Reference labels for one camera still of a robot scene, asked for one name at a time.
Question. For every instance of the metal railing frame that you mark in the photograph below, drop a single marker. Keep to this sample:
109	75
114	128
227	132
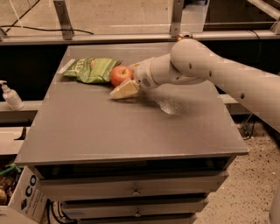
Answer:
54	22

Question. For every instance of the green jalapeno chip bag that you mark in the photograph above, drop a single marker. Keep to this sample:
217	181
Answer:
89	70

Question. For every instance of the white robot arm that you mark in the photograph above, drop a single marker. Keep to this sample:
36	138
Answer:
218	75

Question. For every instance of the white pump bottle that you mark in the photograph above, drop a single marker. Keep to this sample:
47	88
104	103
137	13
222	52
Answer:
11	96

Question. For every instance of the red apple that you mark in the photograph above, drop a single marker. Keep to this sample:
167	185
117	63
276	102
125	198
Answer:
118	74

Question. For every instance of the brown soda can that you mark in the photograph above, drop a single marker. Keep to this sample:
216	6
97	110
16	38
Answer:
184	35

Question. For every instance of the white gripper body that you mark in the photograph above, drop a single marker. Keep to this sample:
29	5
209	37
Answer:
143	73

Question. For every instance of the grey drawer cabinet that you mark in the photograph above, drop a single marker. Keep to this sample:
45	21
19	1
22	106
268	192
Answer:
152	159

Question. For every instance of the white cardboard box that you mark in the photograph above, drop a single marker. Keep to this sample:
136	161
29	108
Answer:
27	203

